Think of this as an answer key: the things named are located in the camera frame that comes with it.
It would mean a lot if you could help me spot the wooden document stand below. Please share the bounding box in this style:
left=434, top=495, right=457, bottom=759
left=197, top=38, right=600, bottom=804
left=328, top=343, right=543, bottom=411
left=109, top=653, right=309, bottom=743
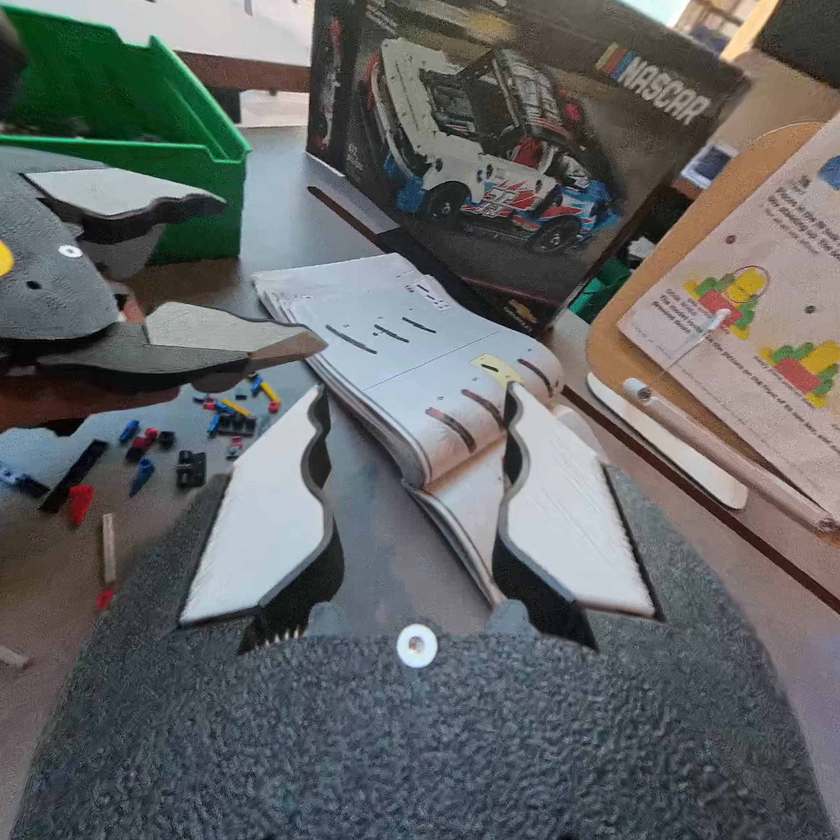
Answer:
left=586, top=121, right=840, bottom=532

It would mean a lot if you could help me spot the pile of small brick pieces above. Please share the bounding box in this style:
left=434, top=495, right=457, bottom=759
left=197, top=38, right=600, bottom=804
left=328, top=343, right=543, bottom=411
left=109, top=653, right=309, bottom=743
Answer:
left=118, top=373, right=283, bottom=498

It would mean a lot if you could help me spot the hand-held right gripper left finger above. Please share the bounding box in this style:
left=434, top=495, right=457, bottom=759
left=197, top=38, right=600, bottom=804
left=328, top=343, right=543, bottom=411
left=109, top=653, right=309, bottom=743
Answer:
left=178, top=382, right=345, bottom=634

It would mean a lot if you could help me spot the printed instruction sheet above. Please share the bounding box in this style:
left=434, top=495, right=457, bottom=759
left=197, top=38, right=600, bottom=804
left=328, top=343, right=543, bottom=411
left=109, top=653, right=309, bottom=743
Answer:
left=617, top=115, right=840, bottom=487

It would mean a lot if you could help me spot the green plastic bin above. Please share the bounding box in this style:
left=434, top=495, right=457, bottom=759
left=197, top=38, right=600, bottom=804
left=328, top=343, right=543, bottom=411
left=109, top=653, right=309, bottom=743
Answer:
left=0, top=7, right=253, bottom=263

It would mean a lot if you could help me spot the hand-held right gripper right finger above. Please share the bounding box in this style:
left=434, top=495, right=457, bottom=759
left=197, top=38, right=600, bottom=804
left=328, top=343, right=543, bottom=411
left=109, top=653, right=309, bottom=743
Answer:
left=491, top=382, right=658, bottom=637

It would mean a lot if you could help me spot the open instruction booklet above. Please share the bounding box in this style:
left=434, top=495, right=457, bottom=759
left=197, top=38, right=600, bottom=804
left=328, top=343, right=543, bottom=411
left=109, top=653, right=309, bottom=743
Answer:
left=252, top=252, right=611, bottom=608

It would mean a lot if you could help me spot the toy car set box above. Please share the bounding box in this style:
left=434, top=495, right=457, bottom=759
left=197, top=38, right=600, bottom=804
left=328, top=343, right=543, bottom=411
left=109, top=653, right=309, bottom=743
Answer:
left=307, top=0, right=752, bottom=336

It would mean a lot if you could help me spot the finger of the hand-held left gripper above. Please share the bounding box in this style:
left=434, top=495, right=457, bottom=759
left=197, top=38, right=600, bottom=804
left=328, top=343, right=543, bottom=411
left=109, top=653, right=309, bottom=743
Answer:
left=36, top=301, right=328, bottom=395
left=23, top=168, right=228, bottom=282

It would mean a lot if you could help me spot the long black brick beam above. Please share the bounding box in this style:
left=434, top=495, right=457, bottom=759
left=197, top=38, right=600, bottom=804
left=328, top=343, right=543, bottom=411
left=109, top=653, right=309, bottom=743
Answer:
left=38, top=438, right=110, bottom=514

